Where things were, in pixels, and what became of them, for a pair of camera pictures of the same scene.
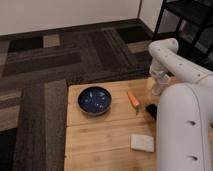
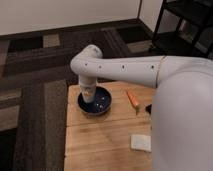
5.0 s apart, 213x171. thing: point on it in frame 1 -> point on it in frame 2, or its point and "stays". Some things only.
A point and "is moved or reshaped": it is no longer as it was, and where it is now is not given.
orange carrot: [133, 99] stays
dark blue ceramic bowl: [94, 100] stays
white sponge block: [142, 142] stays
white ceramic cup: [162, 82] is moved or reshaped
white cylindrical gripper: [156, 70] -> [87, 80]
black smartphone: [152, 108] stays
